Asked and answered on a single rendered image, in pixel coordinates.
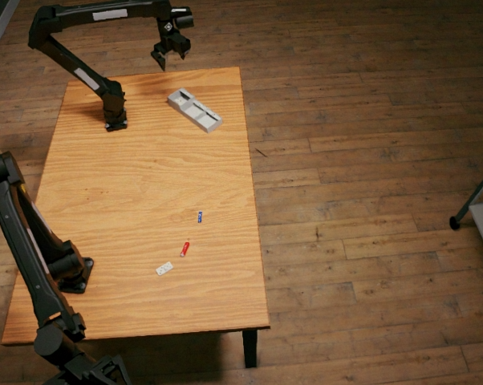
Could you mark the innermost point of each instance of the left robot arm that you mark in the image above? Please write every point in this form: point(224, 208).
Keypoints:
point(68, 16)

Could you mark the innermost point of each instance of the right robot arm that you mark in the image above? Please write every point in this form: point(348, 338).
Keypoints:
point(33, 261)

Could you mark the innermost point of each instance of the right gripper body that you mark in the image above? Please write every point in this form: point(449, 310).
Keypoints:
point(87, 358)

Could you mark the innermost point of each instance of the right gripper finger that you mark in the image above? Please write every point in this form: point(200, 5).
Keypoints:
point(100, 375)

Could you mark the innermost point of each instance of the grey rack of bins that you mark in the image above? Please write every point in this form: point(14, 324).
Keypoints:
point(190, 108)

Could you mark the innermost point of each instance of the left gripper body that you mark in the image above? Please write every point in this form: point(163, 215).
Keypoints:
point(158, 48)

